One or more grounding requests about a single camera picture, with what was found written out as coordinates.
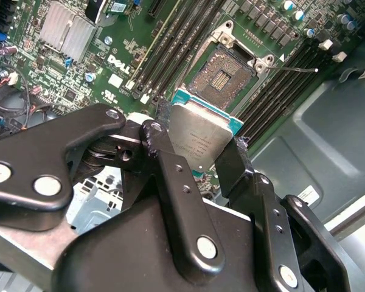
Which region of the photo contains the CPU with silver top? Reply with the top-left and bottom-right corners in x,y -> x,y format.
169,88 -> 245,180

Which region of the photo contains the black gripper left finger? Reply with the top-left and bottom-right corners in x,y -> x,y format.
0,99 -> 228,285

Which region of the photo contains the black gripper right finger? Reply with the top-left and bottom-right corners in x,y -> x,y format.
214,136 -> 353,292

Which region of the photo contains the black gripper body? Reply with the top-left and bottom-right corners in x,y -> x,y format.
53,197 -> 262,292

